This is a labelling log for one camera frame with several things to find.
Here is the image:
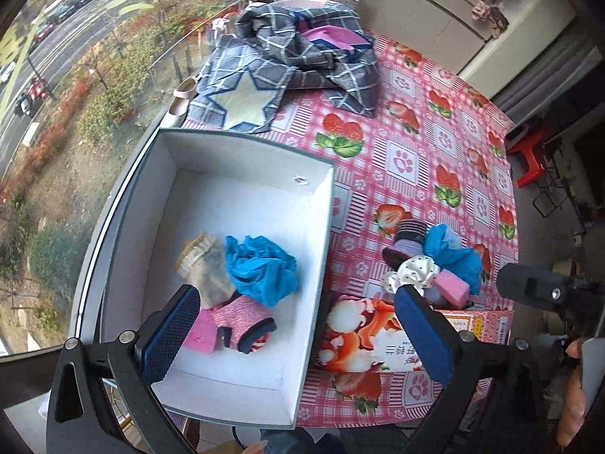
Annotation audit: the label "beige flat shoe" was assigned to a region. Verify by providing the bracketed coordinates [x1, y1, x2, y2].
[165, 77, 198, 128]

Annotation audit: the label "grey plaid star blanket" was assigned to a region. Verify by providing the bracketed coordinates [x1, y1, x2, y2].
[186, 2, 379, 133]

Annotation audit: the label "pink strawberry tablecloth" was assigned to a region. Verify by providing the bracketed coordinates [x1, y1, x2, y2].
[182, 33, 518, 436]

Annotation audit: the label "beige knit sock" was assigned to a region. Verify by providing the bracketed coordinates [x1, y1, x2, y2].
[178, 232, 237, 308]

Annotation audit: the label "person's right hand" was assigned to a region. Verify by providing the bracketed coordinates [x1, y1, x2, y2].
[557, 338, 589, 448]

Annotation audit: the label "grey curtain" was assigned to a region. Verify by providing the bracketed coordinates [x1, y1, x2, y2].
[492, 52, 605, 119]

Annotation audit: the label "white cardboard box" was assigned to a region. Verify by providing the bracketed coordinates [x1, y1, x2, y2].
[68, 127, 336, 429]

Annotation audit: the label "pink dark-striped sock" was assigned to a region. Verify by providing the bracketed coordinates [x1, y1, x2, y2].
[212, 294, 277, 354]

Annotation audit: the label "black folding metal frame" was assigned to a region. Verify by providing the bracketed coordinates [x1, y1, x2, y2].
[533, 170, 584, 218]

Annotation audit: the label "floral tissue pack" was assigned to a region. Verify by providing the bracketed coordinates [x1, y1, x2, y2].
[314, 293, 426, 376]

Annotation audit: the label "red plastic stool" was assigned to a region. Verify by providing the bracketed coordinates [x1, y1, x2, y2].
[506, 125, 549, 187]

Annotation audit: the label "hanging pink clothes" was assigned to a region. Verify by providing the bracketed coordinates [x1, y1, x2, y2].
[470, 0, 509, 39]

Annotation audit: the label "dark purple knit sock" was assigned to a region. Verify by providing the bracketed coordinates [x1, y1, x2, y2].
[383, 220, 428, 268]

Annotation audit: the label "person's blue jeans leg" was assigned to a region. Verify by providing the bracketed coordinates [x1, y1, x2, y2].
[260, 428, 346, 454]

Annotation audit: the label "blue cloth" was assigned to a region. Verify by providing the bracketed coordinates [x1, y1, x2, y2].
[423, 224, 483, 289]
[224, 235, 299, 308]

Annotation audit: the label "white polka dot scrunchie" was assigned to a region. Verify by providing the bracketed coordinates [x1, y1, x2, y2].
[382, 254, 438, 294]

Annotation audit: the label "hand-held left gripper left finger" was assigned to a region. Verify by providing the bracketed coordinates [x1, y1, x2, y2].
[46, 285, 202, 454]

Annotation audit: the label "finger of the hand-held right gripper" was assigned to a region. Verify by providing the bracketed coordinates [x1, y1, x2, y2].
[496, 264, 605, 336]

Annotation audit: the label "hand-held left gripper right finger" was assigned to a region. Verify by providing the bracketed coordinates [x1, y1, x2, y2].
[394, 285, 561, 454]

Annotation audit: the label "red patterned carton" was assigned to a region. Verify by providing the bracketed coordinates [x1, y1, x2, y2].
[435, 309, 511, 346]

